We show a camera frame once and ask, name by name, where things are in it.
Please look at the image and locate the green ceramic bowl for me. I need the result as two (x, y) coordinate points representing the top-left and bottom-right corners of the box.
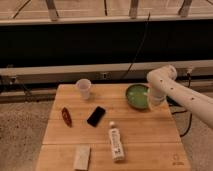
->
(125, 84), (148, 110)

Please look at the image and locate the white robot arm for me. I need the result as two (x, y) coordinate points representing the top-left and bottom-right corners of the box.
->
(147, 65), (213, 129)

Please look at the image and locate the white plastic bottle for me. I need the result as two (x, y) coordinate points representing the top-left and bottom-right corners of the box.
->
(108, 121), (125, 162)

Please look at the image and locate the black smartphone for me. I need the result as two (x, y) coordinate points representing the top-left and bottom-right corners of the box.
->
(87, 106), (106, 127)

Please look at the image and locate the white plastic cup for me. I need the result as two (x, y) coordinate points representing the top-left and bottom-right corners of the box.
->
(76, 79), (92, 100)

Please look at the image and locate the beige folded cloth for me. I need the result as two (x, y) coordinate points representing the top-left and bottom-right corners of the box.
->
(73, 145), (91, 171)

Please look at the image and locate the red snack packet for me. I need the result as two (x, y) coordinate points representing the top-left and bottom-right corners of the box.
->
(62, 108), (72, 127)

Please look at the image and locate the black floor cable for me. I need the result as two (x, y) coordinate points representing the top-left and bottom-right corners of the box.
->
(170, 101), (194, 138)

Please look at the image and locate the black hanging cable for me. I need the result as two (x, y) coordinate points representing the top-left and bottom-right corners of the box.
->
(119, 12), (152, 81)

